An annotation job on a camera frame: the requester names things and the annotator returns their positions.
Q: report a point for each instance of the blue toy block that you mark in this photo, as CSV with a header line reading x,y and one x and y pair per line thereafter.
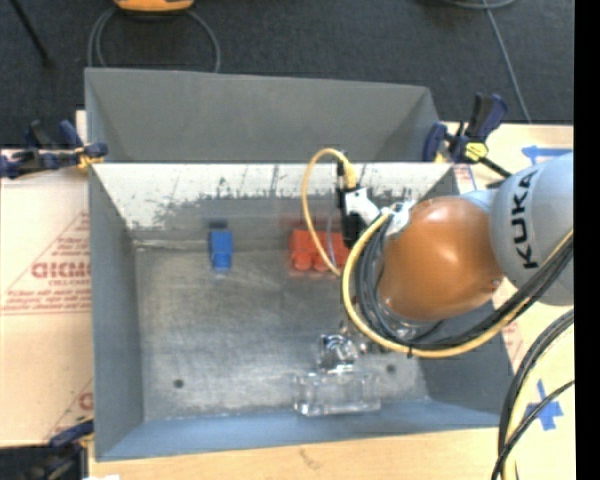
x,y
221,248

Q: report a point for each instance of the orange toy block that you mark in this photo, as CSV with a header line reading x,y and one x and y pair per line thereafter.
x,y
305,250

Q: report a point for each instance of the black cylinder on white bracket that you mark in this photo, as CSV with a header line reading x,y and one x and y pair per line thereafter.
x,y
352,218

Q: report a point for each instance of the grey metal bin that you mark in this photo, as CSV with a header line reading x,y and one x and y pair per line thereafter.
x,y
230,328

